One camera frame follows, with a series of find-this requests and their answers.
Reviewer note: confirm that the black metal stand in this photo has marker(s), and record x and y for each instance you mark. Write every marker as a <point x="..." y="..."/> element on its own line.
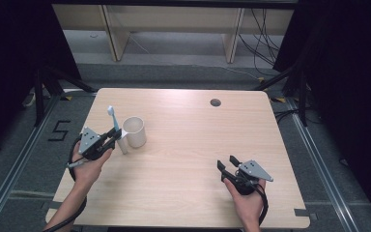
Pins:
<point x="302" y="96"/>
<point x="39" y="96"/>

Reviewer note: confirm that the round table grommet hole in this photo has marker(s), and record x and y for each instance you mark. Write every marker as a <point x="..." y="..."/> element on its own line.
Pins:
<point x="215" y="102"/>

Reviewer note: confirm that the grey tape piece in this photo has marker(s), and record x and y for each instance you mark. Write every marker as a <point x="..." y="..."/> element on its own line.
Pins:
<point x="52" y="205"/>
<point x="302" y="212"/>

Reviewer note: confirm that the yellow black tape piece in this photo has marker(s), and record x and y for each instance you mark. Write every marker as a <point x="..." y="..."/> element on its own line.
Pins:
<point x="278" y="100"/>
<point x="67" y="98"/>

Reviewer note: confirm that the light blue toothbrush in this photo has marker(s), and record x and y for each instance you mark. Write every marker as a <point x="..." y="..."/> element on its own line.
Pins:
<point x="113" y="117"/>

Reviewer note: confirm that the aluminium floor rail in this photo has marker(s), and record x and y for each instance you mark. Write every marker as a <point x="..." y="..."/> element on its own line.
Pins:
<point x="315" y="161"/>
<point x="16" y="167"/>

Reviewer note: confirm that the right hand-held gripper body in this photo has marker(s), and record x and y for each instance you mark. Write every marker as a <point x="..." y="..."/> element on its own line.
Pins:
<point x="249" y="175"/>

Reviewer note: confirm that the person's left hand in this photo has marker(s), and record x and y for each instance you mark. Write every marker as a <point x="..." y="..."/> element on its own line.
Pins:
<point x="88" y="170"/>

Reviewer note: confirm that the person's right hand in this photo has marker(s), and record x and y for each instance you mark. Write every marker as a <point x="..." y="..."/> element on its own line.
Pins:
<point x="248" y="206"/>

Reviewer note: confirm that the black curtain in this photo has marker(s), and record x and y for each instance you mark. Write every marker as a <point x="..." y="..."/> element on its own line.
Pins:
<point x="6" y="64"/>
<point x="351" y="80"/>

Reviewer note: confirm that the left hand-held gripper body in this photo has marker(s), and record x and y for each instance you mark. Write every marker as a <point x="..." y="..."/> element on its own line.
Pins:
<point x="88" y="141"/>

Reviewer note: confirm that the wooden shelf unit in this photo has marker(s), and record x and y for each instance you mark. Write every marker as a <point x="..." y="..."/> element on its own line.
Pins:
<point x="174" y="19"/>

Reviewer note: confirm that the white cup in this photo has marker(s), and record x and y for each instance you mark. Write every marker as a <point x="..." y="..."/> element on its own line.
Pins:
<point x="136" y="135"/>

